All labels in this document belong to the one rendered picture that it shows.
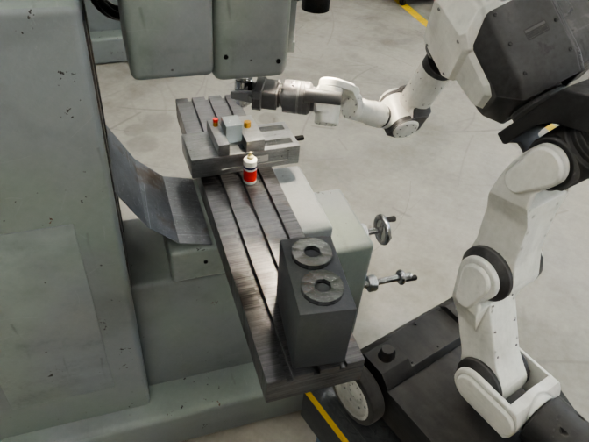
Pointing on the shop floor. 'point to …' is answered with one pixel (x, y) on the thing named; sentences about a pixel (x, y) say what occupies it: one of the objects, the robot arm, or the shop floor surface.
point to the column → (60, 231)
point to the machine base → (178, 411)
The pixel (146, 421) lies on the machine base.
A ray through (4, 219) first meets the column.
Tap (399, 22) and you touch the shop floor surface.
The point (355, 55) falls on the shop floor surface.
